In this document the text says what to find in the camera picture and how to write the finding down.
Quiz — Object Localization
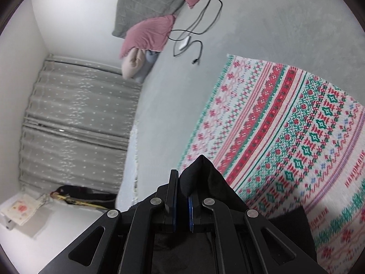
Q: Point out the black jacket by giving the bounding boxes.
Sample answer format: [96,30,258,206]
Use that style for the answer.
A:
[125,154,319,274]

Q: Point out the hanging clothes on rack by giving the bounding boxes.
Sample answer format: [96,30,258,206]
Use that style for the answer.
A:
[50,185,117,210]

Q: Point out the white fringed throw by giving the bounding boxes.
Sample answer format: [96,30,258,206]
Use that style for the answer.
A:
[126,121,138,206]

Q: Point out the patterned knit blanket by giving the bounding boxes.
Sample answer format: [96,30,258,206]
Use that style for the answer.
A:
[178,55,364,273]

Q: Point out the grey star curtain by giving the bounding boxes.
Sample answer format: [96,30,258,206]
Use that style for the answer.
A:
[19,56,142,194]

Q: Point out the blue-grey folded blanket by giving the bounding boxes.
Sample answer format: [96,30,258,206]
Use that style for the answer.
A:
[133,50,160,84]

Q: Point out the beige folded blanket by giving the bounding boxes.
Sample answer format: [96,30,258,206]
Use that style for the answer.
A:
[121,48,145,80]

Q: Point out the white box on floor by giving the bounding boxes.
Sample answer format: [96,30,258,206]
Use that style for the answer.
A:
[1,192,42,230]

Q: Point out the white power bank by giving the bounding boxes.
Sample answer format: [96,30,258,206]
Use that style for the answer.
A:
[178,36,190,51]

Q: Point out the pink pillow near curtain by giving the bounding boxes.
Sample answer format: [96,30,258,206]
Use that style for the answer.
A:
[119,15,176,58]

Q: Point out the grey padded headboard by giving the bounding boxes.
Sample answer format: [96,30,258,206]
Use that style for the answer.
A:
[112,0,184,39]

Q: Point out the grey bed sheet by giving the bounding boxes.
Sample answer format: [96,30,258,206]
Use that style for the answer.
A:
[117,0,364,211]

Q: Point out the black charging cable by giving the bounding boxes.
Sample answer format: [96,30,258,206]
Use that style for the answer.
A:
[167,0,223,66]

